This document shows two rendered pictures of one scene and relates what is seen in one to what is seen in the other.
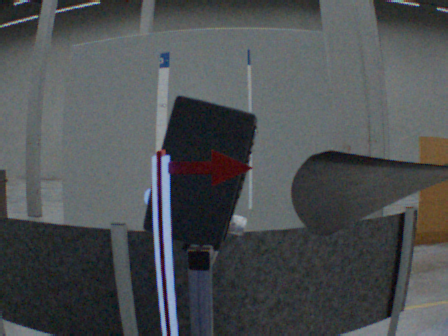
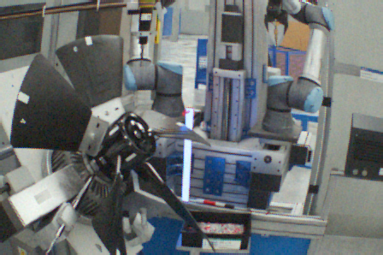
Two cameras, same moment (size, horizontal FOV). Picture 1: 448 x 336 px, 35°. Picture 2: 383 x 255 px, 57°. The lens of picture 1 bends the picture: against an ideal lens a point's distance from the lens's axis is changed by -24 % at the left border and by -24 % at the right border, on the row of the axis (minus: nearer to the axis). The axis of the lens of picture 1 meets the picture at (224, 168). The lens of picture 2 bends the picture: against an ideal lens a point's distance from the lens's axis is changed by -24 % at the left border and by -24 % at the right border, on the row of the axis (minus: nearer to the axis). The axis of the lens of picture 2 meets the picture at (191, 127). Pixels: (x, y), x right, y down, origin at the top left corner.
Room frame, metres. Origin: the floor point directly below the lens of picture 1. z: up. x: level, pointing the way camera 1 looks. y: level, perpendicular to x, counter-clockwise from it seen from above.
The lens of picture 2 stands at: (1.09, -1.31, 1.52)
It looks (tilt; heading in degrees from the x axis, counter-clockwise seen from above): 15 degrees down; 109
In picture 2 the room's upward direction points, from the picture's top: 3 degrees clockwise
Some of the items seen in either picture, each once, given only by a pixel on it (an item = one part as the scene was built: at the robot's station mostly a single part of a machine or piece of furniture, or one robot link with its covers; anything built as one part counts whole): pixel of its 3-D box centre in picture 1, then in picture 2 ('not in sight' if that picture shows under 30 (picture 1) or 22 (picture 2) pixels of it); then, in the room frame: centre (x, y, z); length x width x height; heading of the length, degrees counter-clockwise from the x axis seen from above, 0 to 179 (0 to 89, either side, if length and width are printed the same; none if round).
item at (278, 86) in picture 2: not in sight; (281, 91); (0.86, 0.51, 1.20); 0.13 x 0.12 x 0.14; 159
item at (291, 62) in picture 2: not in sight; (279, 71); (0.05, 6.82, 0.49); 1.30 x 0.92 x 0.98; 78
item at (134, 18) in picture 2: not in sight; (141, 18); (0.60, -0.31, 1.50); 0.09 x 0.07 x 0.10; 32
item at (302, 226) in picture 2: not in sight; (212, 215); (0.73, 0.05, 0.82); 0.90 x 0.04 x 0.08; 177
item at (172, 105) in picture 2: not in sight; (167, 102); (0.36, 0.52, 1.09); 0.15 x 0.15 x 0.10
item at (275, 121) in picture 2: not in sight; (278, 117); (0.86, 0.52, 1.09); 0.15 x 0.15 x 0.10
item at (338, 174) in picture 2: (204, 250); (357, 176); (1.26, 0.03, 1.04); 0.24 x 0.03 x 0.03; 177
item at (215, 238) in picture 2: not in sight; (216, 231); (0.79, -0.12, 0.85); 0.22 x 0.17 x 0.07; 14
